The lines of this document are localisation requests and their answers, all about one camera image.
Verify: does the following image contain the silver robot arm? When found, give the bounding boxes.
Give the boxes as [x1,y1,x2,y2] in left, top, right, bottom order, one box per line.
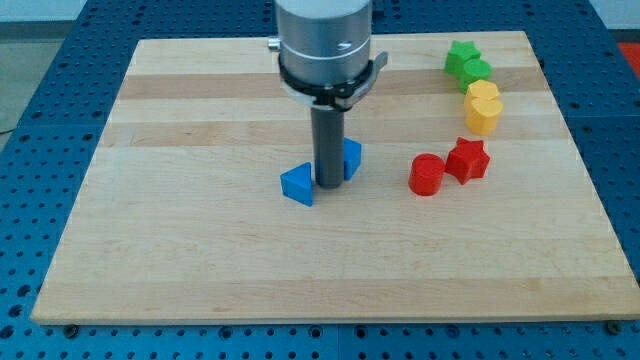
[275,0,372,96]

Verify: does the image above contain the red star block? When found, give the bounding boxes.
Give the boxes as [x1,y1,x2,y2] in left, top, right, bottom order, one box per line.
[445,137,491,185]

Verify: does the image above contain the yellow heart block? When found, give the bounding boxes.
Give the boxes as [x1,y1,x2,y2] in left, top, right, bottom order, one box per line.
[465,98,504,135]

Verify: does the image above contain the green star block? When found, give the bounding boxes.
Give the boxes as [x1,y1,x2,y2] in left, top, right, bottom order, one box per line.
[444,40,481,77]

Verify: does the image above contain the blue triangle block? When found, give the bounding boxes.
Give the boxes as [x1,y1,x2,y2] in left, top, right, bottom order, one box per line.
[280,162,313,207]

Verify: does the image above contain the blue cube block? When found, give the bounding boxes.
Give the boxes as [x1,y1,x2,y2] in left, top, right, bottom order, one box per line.
[343,137,362,181]

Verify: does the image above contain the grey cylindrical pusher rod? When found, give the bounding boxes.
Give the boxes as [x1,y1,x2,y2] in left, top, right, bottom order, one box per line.
[310,108,344,189]

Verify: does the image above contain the red cylinder block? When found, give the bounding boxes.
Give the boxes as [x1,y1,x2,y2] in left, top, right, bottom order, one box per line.
[408,153,445,196]

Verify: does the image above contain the wooden board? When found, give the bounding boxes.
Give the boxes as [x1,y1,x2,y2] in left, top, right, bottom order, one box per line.
[31,31,639,325]

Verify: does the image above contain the yellow hexagon block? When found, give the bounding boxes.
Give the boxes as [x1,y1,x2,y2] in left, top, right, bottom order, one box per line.
[464,79,500,110]

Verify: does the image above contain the green cylinder block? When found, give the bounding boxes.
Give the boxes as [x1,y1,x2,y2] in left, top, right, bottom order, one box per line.
[458,59,492,93]

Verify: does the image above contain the black clamp ring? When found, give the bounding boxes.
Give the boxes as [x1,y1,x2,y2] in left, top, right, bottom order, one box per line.
[277,51,389,112]

